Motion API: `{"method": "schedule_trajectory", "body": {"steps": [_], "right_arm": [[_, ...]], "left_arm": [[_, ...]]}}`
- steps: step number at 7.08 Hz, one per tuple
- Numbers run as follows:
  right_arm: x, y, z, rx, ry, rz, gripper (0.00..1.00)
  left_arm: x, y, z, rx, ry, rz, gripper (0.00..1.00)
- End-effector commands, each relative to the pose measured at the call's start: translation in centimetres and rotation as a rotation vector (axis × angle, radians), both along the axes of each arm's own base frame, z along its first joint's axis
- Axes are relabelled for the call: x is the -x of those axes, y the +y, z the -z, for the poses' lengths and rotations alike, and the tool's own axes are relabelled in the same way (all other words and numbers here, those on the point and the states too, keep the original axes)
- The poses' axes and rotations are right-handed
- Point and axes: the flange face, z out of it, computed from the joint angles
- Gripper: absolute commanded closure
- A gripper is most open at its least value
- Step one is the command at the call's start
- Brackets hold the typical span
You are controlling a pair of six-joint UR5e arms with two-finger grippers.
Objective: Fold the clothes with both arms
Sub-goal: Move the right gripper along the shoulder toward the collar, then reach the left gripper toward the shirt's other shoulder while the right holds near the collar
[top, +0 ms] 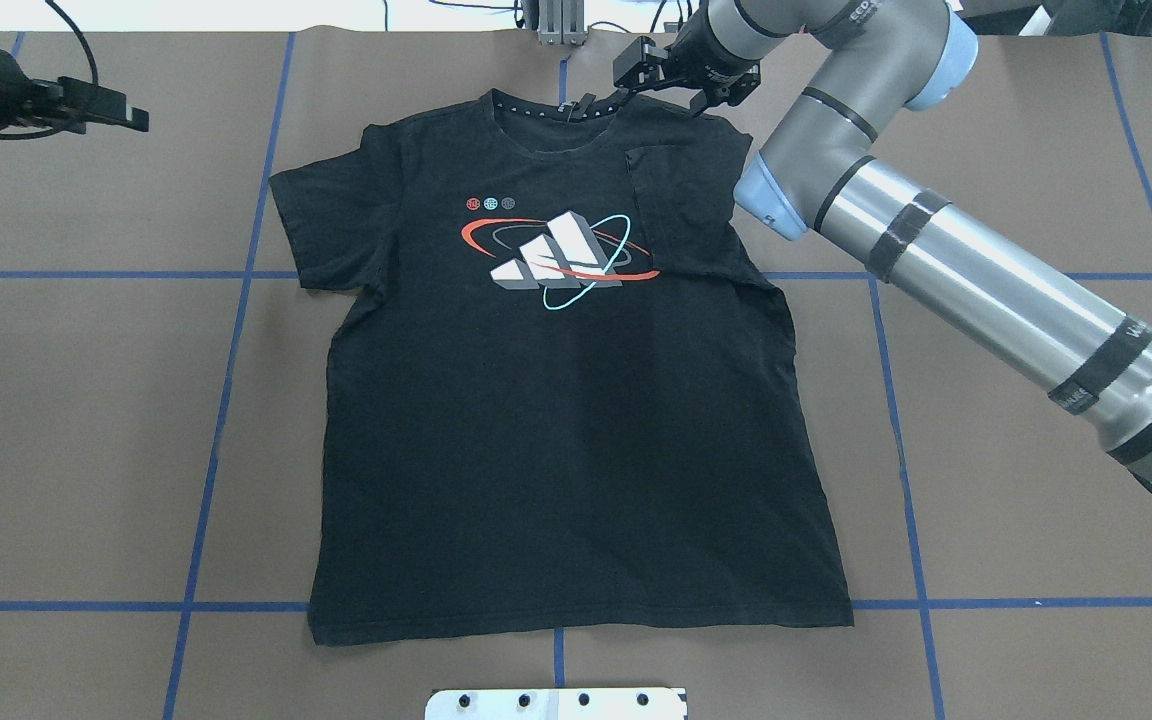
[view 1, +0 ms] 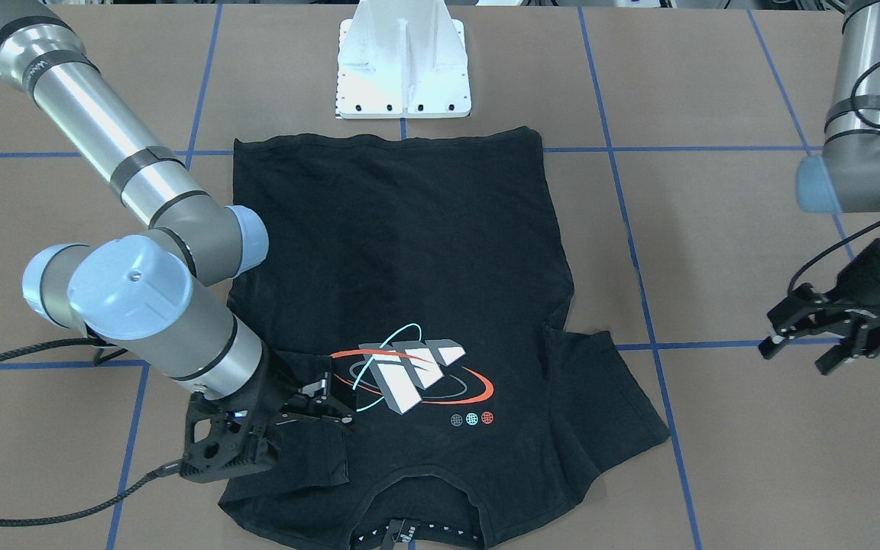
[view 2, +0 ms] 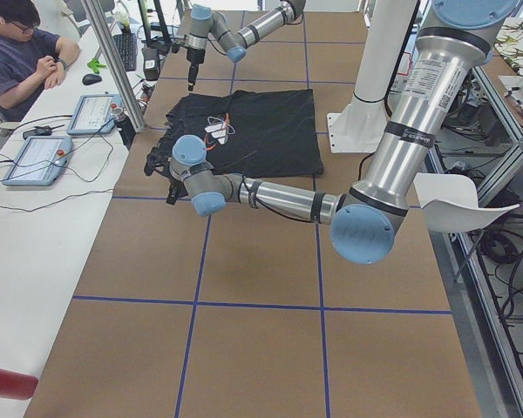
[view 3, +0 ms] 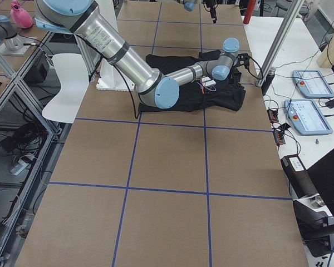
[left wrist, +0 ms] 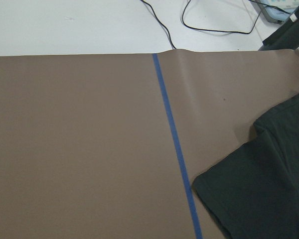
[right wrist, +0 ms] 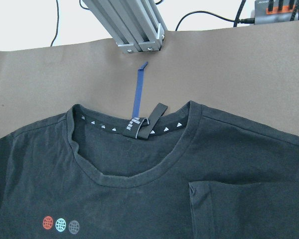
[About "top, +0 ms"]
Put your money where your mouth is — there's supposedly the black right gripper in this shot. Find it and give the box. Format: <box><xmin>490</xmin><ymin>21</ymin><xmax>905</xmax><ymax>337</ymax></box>
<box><xmin>664</xmin><ymin>18</ymin><xmax>761</xmax><ymax>113</ymax></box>

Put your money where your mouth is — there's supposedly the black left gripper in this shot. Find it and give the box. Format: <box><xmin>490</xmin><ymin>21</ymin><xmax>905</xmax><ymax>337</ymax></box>
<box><xmin>0</xmin><ymin>50</ymin><xmax>150</xmax><ymax>136</ymax></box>

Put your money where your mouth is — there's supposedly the black printed t-shirt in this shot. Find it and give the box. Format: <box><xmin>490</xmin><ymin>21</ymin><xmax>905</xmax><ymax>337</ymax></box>
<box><xmin>270</xmin><ymin>90</ymin><xmax>852</xmax><ymax>646</ymax></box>

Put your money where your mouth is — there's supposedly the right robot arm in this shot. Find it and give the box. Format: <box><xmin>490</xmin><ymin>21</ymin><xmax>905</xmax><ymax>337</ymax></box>
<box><xmin>662</xmin><ymin>1</ymin><xmax>1152</xmax><ymax>493</ymax></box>

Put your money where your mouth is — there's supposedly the brown table mat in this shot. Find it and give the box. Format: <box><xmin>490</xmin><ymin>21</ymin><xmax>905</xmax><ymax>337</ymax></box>
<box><xmin>0</xmin><ymin>25</ymin><xmax>1152</xmax><ymax>720</ymax></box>

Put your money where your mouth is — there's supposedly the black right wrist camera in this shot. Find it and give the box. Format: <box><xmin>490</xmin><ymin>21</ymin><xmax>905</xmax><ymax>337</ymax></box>
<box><xmin>612</xmin><ymin>35</ymin><xmax>669</xmax><ymax>94</ymax></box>

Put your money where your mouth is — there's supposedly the aluminium frame post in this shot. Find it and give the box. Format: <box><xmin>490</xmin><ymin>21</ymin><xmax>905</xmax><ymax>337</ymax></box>
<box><xmin>524</xmin><ymin>0</ymin><xmax>588</xmax><ymax>47</ymax></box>

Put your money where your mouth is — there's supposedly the white pedestal base plate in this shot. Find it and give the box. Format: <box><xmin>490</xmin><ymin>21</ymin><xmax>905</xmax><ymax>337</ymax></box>
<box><xmin>424</xmin><ymin>687</ymin><xmax>690</xmax><ymax>719</ymax></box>

